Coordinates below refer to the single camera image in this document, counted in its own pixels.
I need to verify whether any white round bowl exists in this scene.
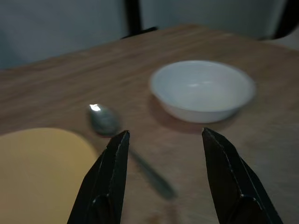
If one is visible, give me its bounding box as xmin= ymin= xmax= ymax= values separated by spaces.
xmin=149 ymin=60 xmax=256 ymax=124

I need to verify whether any silver metal spoon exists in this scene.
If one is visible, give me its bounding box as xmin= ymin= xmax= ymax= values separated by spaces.
xmin=87 ymin=103 xmax=176 ymax=200

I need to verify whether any black upright post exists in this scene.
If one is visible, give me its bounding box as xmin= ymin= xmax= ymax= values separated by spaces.
xmin=125 ymin=0 xmax=143 ymax=35

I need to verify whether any black curved furniture piece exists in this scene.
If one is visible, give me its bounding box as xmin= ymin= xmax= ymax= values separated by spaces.
xmin=263 ymin=0 xmax=299 ymax=40

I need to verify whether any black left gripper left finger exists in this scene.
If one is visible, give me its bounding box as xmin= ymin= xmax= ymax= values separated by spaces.
xmin=67 ymin=130 xmax=130 ymax=224

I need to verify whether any yellow round plate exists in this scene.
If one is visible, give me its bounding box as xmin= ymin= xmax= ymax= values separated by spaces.
xmin=0 ymin=127 xmax=99 ymax=224

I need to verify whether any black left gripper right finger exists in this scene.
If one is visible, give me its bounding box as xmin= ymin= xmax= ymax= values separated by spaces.
xmin=202 ymin=127 xmax=284 ymax=224

